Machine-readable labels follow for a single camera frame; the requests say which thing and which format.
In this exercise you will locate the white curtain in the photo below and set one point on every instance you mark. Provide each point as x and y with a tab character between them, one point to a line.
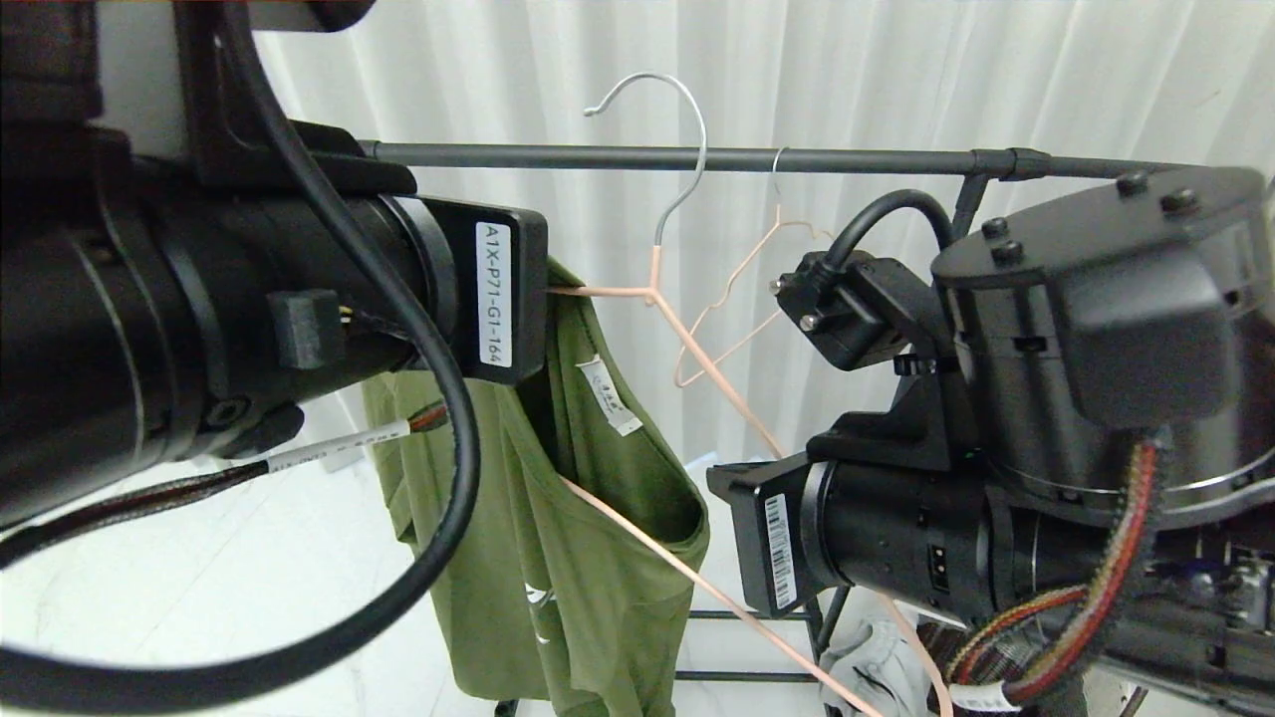
877	80

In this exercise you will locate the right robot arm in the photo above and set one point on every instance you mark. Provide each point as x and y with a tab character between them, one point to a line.
1096	329

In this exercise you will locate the black clothes rack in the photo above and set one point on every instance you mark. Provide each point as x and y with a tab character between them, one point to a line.
847	159

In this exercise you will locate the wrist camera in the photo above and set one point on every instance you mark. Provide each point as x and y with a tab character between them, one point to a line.
204	110
877	319

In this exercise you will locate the pink clothes hanger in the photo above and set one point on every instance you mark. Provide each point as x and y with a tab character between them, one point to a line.
655	274
780	211

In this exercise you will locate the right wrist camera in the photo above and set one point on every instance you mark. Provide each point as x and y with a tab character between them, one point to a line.
877	319

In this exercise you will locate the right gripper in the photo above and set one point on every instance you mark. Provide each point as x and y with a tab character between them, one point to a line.
896	538

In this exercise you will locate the green t-shirt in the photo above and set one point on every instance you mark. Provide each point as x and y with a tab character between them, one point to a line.
598	597

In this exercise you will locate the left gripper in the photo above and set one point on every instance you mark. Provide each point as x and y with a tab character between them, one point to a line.
199	299

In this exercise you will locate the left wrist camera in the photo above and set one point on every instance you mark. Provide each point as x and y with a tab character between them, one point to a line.
204	110

